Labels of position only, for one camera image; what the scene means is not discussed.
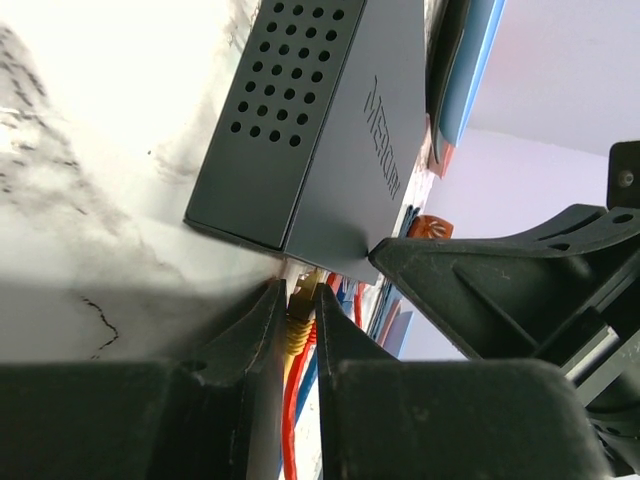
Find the brown orange cup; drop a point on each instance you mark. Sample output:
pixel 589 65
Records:
pixel 431 227

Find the black network switch box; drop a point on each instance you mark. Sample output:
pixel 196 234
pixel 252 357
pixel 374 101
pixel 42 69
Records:
pixel 319 133

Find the blue cloth placemat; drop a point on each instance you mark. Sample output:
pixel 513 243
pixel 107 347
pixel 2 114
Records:
pixel 388 299

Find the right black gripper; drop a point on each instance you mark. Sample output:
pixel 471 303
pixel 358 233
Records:
pixel 565 292

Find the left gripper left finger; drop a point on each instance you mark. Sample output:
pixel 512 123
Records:
pixel 215 414

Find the dark teal plate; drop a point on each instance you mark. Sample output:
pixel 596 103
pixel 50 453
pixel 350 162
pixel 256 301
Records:
pixel 449 34

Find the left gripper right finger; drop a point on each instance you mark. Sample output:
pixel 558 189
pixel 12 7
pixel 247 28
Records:
pixel 382 418

